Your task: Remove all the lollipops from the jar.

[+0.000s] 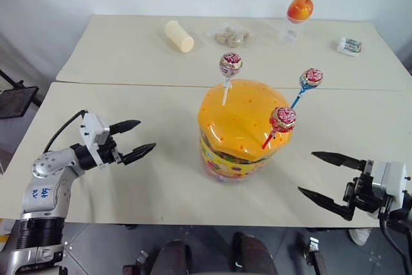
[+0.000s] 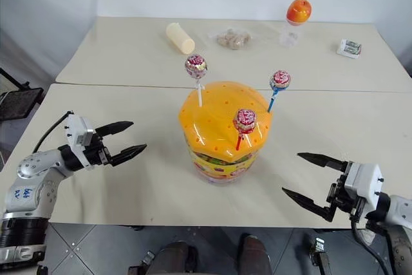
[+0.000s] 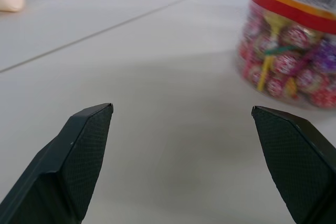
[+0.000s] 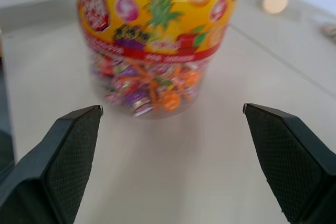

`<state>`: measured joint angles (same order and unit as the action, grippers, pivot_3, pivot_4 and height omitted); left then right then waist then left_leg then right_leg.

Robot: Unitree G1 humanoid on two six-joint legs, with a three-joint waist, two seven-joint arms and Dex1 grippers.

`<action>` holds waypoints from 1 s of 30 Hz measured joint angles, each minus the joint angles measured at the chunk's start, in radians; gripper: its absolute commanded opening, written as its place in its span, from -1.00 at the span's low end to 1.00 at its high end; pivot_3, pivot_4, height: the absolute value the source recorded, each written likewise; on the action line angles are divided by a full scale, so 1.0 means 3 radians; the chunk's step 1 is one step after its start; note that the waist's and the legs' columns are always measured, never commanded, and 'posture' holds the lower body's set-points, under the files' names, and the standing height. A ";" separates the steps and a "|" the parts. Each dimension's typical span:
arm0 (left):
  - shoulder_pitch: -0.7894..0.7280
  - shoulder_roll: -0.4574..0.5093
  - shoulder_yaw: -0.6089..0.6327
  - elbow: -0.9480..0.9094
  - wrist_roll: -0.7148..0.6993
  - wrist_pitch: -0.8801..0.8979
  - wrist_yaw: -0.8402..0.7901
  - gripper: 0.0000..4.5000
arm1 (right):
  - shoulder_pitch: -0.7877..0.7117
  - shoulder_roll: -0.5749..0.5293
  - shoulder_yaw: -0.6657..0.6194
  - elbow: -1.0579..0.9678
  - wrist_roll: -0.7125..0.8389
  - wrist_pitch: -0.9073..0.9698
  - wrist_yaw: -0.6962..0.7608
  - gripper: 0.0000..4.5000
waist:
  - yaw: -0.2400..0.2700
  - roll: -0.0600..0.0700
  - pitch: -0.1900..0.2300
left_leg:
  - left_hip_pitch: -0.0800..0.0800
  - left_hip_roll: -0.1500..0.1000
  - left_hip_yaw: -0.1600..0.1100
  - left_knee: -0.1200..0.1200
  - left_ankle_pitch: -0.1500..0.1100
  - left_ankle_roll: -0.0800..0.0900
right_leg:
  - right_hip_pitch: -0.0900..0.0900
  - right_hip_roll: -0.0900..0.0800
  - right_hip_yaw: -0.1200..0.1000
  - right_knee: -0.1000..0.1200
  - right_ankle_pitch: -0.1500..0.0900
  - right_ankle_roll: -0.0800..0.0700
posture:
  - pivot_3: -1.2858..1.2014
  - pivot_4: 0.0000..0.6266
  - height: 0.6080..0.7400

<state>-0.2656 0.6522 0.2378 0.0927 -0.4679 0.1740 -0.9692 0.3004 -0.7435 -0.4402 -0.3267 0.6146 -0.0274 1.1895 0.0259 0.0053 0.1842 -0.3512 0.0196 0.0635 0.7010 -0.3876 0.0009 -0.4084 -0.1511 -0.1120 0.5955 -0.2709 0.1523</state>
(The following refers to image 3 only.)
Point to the clear plastic lollipop jar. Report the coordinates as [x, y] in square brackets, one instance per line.
[291, 37]

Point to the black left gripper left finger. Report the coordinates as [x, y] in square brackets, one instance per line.
[65, 161]

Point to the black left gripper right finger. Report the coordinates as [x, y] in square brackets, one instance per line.
[296, 163]

